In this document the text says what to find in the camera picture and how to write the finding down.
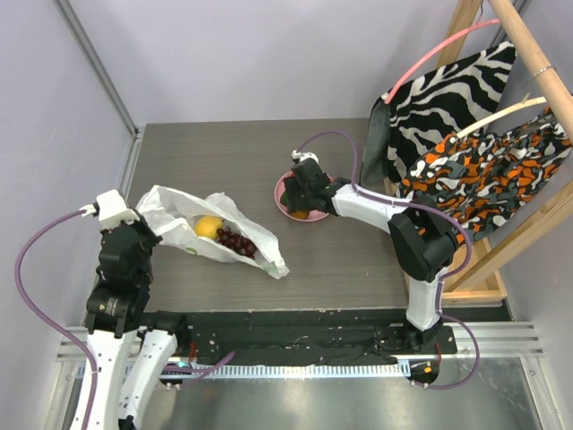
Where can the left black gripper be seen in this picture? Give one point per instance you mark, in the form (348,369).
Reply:
(152,236)

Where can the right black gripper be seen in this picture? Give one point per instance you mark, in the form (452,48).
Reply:
(296,187)

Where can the white plastic bag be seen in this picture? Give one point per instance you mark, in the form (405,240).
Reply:
(172,214)

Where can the yellow lemon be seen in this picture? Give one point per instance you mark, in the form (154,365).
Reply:
(208,226)

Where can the purple grape bunch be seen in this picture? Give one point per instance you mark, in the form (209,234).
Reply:
(236,242)

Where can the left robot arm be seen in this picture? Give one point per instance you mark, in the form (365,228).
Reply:
(126,355)

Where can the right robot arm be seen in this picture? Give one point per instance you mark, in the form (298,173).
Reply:
(424,241)

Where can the pink plate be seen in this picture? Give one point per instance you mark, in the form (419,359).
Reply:
(279,189)

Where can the pink hanger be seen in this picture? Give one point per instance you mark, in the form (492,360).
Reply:
(432,52)

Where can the orange camouflage cloth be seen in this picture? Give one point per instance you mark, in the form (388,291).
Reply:
(484,178)

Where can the wooden clothes rack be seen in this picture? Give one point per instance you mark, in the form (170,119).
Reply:
(553,89)

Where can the zebra pattern cloth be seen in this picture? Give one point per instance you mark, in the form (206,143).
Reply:
(427,109)

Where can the aluminium corner profile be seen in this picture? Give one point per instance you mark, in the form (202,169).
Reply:
(82,39)

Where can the cream hanger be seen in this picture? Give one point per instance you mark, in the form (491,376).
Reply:
(524,103)

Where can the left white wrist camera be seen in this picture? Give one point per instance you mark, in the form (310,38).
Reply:
(111,210)

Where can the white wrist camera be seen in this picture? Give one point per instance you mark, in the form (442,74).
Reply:
(298,156)
(111,210)

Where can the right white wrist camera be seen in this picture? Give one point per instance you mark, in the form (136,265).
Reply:
(298,156)

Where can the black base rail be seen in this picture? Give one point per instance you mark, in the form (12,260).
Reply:
(308,338)

